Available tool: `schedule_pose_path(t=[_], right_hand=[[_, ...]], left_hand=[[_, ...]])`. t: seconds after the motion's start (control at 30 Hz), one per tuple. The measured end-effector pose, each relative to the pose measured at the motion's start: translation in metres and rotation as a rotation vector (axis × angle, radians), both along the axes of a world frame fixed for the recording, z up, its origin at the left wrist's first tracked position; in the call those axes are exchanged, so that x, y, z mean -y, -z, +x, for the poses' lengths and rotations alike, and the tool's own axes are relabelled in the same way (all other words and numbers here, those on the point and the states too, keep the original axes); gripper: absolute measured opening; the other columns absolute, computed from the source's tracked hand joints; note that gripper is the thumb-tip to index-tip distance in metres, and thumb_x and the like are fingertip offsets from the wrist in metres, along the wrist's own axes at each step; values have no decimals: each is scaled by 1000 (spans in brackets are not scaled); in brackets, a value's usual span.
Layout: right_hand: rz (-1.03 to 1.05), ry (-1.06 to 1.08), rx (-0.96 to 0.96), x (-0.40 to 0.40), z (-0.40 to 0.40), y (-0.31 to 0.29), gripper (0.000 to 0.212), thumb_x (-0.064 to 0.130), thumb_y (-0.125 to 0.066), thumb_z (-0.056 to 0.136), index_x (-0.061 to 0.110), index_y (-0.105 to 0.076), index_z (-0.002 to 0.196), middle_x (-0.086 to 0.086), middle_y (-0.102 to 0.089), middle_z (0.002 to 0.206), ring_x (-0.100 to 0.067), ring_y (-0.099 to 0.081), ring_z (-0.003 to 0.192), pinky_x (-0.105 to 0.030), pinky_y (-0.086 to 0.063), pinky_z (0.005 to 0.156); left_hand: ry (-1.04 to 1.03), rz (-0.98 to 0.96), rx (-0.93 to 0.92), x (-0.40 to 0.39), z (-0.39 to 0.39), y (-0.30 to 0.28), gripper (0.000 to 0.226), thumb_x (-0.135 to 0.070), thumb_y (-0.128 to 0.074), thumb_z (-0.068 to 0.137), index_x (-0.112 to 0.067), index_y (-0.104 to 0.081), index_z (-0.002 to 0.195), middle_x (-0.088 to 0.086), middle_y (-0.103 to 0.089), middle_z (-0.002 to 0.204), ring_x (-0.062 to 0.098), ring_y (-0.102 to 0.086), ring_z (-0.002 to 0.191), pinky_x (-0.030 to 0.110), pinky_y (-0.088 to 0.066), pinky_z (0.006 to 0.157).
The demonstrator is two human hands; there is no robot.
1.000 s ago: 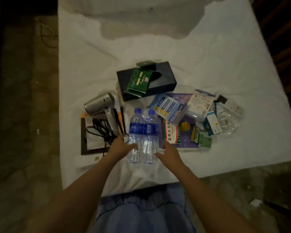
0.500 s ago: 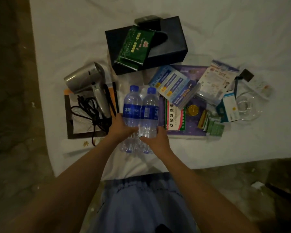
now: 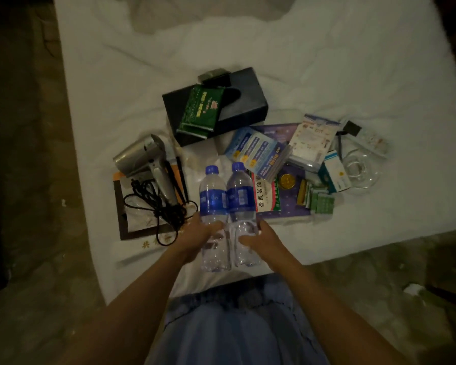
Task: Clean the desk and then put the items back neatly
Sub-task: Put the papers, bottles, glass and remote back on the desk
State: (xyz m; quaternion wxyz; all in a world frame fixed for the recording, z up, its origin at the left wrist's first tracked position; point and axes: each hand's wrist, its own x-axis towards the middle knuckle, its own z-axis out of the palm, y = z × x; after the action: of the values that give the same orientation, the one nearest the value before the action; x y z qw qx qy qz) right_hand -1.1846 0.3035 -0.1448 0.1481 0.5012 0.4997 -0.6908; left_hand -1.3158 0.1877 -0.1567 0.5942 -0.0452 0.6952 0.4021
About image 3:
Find person's right hand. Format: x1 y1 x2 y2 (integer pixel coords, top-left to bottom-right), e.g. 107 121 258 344
238 218 293 272

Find person's left hand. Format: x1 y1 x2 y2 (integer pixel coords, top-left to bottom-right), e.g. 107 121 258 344
172 218 225 263

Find clear water bottle blue label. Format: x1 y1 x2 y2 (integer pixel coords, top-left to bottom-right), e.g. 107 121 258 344
198 165 232 272
226 162 261 268

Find small white box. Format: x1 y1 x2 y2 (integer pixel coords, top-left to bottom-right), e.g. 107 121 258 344
252 174 279 213

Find white notepad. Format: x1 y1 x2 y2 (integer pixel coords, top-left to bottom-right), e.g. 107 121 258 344
125 178 170 233

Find small green white packet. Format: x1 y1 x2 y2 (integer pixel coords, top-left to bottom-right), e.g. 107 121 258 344
304 186 335 215

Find silver hair dryer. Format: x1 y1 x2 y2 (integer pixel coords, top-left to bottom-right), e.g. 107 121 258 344
112 133 199 246

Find small teal box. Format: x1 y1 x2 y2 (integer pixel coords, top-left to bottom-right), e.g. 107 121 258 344
319 150 353 193

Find clear glass ashtray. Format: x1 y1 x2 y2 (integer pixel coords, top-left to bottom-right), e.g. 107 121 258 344
342 148 381 189

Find dark green packet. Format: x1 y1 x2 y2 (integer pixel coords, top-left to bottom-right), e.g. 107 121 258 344
176 85 226 140

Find black tissue box green label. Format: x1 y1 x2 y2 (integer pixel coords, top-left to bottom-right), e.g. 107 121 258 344
163 67 269 147

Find white remote control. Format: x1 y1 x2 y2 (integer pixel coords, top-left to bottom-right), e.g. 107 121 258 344
340 120 390 158

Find person's right forearm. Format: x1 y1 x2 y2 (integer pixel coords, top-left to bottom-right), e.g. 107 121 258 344
270 254 407 365

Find person's left forearm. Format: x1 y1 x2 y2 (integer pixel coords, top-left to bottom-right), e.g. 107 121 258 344
57 250 202 365

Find person's blue trousers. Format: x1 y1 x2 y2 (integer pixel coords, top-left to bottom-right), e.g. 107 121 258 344
144 273 331 365

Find white bed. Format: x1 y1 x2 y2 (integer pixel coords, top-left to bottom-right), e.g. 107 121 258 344
53 0 456 305

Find rumpled white duvet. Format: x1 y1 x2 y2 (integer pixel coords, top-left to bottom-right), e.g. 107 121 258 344
99 0 301 35

